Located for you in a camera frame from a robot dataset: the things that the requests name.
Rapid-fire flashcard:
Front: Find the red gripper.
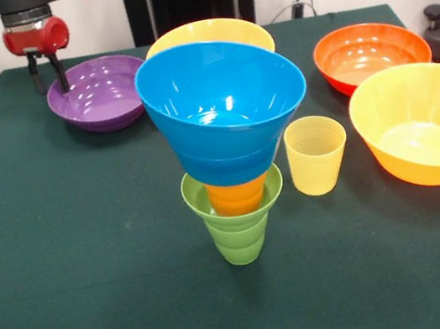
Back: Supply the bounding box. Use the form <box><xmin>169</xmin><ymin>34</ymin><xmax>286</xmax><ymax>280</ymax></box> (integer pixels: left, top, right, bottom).
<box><xmin>0</xmin><ymin>13</ymin><xmax>81</xmax><ymax>102</ymax></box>

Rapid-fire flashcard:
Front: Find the purple plastic bowl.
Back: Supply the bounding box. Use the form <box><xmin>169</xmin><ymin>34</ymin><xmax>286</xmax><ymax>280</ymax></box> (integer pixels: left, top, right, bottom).
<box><xmin>41</xmin><ymin>49</ymin><xmax>156</xmax><ymax>143</ymax></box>

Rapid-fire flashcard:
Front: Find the round blue plastic bowl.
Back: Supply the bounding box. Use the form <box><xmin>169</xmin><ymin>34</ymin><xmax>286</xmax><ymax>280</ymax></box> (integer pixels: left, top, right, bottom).
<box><xmin>128</xmin><ymin>24</ymin><xmax>318</xmax><ymax>175</ymax></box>

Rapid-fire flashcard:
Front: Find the green plastic bowl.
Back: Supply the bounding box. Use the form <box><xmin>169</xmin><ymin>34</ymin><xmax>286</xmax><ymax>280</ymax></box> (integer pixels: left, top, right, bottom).
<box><xmin>178</xmin><ymin>157</ymin><xmax>291</xmax><ymax>237</ymax></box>

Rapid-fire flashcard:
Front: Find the shallow translucent blue bowl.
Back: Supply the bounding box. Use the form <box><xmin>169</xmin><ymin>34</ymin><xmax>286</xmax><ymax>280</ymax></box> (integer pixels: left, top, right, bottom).
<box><xmin>175</xmin><ymin>124</ymin><xmax>287</xmax><ymax>196</ymax></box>

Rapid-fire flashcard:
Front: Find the orange plastic cup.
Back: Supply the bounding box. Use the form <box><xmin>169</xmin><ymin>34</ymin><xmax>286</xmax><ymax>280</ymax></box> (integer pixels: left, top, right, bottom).
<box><xmin>203</xmin><ymin>170</ymin><xmax>275</xmax><ymax>222</ymax></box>

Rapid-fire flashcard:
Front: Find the green plastic cup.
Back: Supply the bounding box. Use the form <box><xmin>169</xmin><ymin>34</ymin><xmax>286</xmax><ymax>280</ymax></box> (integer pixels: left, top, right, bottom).
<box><xmin>208</xmin><ymin>211</ymin><xmax>278</xmax><ymax>270</ymax></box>

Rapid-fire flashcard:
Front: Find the large orange plastic bowl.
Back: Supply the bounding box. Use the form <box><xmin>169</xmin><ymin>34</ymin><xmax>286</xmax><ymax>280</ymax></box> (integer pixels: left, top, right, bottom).
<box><xmin>140</xmin><ymin>8</ymin><xmax>277</xmax><ymax>76</ymax></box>
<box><xmin>343</xmin><ymin>58</ymin><xmax>440</xmax><ymax>200</ymax></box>

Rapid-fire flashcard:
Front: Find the yellow plastic cup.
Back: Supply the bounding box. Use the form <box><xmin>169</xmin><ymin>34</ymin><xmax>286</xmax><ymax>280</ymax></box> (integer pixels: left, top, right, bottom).
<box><xmin>280</xmin><ymin>110</ymin><xmax>357</xmax><ymax>201</ymax></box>

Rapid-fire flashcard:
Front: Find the red plastic bowl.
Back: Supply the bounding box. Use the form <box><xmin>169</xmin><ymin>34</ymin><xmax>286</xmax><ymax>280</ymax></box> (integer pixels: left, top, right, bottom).
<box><xmin>308</xmin><ymin>12</ymin><xmax>438</xmax><ymax>103</ymax></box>

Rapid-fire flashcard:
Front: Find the dark green tablecloth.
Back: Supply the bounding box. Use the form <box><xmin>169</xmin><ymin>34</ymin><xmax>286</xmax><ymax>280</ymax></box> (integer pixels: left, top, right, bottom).
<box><xmin>0</xmin><ymin>0</ymin><xmax>440</xmax><ymax>329</ymax></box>

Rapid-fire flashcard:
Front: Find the white cable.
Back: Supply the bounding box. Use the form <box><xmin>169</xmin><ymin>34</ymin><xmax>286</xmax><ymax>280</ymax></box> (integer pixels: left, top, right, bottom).
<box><xmin>267</xmin><ymin>0</ymin><xmax>318</xmax><ymax>24</ymax></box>

